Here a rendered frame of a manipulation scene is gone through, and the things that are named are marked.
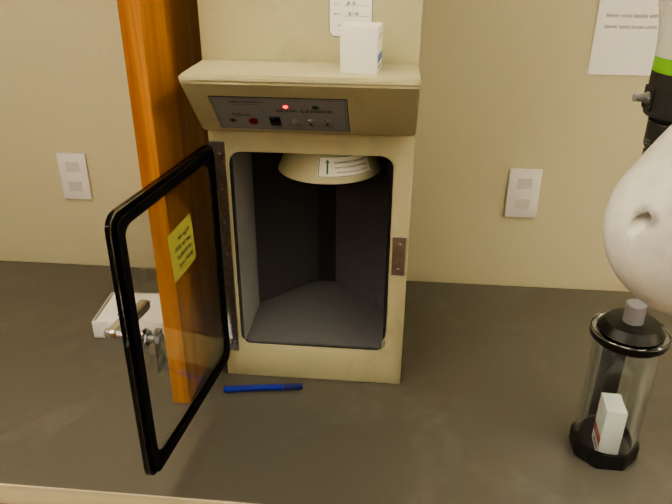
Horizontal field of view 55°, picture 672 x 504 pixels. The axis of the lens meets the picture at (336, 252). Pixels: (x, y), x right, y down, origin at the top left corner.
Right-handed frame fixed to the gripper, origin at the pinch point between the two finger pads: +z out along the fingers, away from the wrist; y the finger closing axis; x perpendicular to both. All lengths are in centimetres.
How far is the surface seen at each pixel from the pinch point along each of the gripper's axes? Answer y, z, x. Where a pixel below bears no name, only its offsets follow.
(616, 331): 3.0, 9.3, -2.9
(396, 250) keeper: -12.5, 6.0, -34.3
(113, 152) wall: -55, 5, -101
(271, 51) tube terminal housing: -13, -25, -54
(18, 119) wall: -55, -2, -122
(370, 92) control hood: -2.3, -22.0, -38.8
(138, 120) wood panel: -4, -17, -71
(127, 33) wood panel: -4, -29, -71
